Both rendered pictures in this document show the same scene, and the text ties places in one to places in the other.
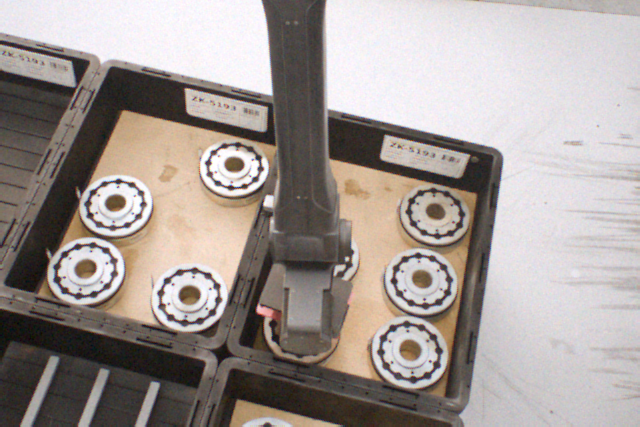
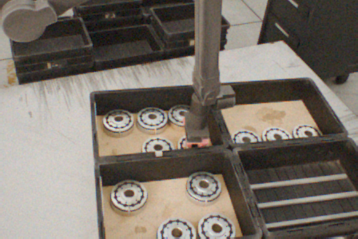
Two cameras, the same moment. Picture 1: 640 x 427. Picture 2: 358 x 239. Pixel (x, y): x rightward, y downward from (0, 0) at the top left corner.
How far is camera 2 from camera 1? 1.19 m
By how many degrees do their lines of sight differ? 66
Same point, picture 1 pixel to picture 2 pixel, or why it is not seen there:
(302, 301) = (224, 90)
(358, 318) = (173, 137)
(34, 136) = not seen: outside the picture
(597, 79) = not seen: outside the picture
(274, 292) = (202, 132)
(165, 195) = (153, 225)
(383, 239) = (133, 139)
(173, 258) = (184, 207)
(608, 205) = (61, 100)
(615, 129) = (17, 102)
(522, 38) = not seen: outside the picture
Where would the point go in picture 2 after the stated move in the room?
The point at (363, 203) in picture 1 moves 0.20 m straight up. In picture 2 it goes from (119, 149) to (118, 103)
